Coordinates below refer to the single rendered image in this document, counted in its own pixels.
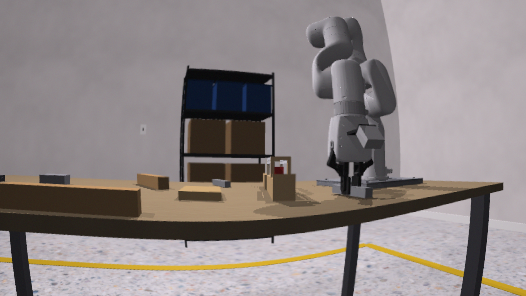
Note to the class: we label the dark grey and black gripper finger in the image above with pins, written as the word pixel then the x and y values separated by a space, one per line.
pixel 359 169
pixel 343 172

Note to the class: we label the brown wooden bar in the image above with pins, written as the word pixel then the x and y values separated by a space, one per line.
pixel 77 199
pixel 152 181

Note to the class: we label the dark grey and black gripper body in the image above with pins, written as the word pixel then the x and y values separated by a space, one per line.
pixel 347 147

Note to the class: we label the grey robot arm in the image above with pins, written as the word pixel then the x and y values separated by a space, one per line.
pixel 349 85

